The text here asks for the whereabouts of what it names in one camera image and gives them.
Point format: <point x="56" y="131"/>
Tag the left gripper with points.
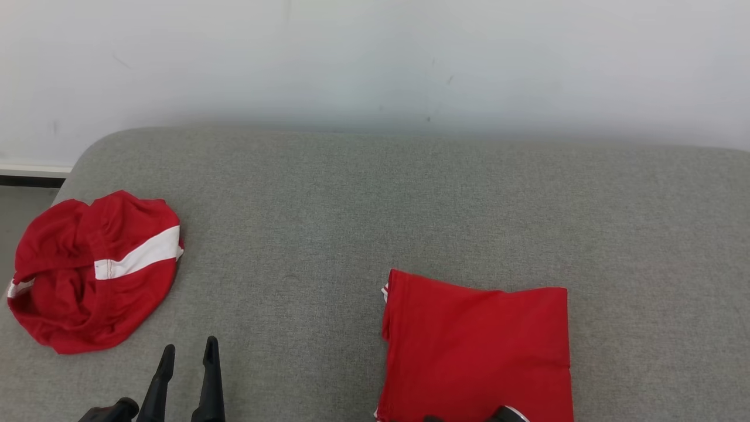
<point x="117" y="411"/>

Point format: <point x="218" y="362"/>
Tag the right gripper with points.
<point x="510" y="415"/>

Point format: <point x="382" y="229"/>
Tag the red Bulls basketball jersey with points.
<point x="480" y="351"/>

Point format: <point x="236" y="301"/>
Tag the red shorts with white stripe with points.
<point x="76" y="305"/>

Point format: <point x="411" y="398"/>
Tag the grey fabric sofa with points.
<point x="351" y="205"/>

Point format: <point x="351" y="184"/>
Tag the white and black baseboard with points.
<point x="32" y="176"/>

